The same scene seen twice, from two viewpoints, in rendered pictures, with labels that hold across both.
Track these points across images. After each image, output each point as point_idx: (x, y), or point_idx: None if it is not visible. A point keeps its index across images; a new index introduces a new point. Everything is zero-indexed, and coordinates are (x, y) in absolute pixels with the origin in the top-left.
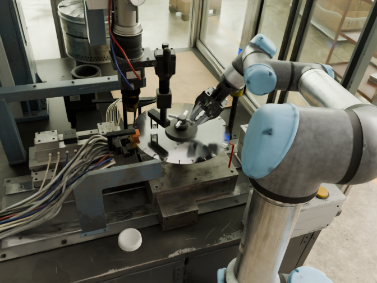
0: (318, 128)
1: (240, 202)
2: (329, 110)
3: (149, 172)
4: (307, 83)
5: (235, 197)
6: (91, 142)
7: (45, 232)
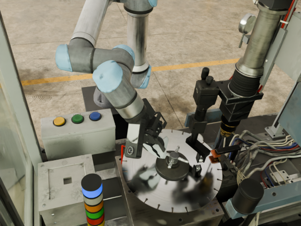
0: None
1: (112, 162)
2: None
3: None
4: (96, 32)
5: (115, 167)
6: (251, 160)
7: None
